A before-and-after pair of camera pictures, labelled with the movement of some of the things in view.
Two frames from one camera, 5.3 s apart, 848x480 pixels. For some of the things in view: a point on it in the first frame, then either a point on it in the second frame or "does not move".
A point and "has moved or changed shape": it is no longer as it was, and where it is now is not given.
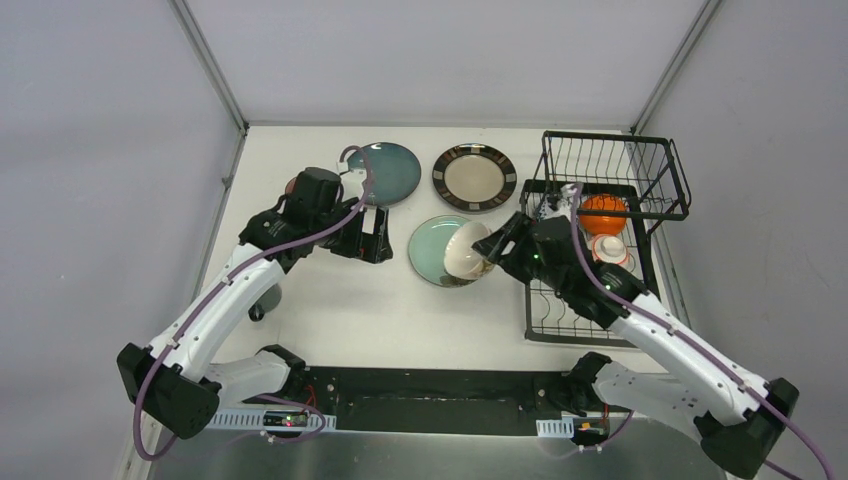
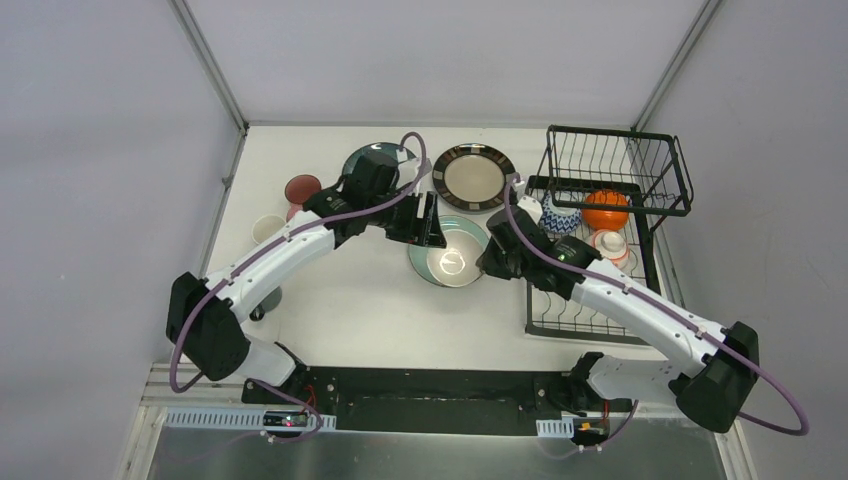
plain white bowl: (463, 261) has moved or changed shape
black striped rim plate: (474, 177) does not move
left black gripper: (365, 234) -> (416, 220)
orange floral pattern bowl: (610, 248) does not move
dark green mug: (266, 304) does not move
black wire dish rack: (637, 183) does not move
